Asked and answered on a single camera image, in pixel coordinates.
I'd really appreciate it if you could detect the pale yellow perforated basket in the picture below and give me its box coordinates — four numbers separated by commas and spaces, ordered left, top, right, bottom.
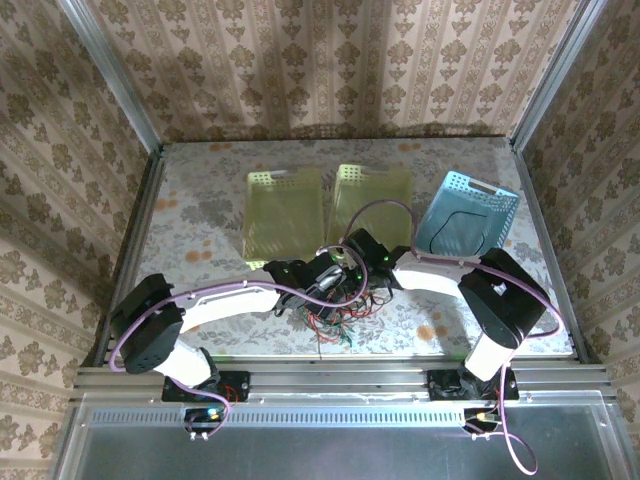
242, 168, 325, 271
323, 163, 414, 256

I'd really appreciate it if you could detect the light blue perforated basket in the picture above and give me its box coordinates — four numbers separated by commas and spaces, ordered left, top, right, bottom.
412, 170, 521, 256

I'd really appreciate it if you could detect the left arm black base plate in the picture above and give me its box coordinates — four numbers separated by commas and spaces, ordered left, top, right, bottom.
160, 370, 251, 403

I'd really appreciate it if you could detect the green cable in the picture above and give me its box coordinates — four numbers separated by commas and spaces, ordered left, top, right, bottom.
319, 319, 357, 347

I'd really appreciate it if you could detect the aluminium table side rail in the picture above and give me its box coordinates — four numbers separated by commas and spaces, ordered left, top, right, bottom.
92, 144, 169, 366
508, 139, 591, 364

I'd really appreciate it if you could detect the sheet metal cover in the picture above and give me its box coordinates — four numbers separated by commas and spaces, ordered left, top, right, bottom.
52, 392, 640, 480

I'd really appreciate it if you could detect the aluminium front rail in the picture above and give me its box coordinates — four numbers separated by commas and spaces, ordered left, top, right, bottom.
69, 357, 621, 401

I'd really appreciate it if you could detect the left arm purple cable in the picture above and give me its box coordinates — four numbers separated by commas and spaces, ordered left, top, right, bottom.
110, 243, 371, 436

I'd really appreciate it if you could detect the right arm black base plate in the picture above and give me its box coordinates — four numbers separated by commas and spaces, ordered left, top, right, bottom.
428, 369, 520, 401

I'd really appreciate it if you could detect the aluminium corner post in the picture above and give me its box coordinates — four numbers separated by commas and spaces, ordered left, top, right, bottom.
508, 0, 610, 151
55, 0, 165, 151

